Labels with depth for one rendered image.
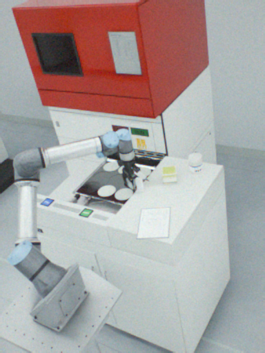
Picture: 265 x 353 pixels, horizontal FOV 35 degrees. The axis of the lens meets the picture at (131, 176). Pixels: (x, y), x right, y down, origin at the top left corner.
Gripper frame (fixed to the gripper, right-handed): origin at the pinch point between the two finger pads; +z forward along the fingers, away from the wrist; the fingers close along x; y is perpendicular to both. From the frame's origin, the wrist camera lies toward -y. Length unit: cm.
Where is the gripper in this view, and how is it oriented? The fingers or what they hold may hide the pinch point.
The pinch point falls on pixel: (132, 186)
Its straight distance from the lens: 229.3
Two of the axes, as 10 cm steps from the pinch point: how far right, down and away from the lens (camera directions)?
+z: 1.7, 8.1, 5.6
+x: 8.6, -4.0, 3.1
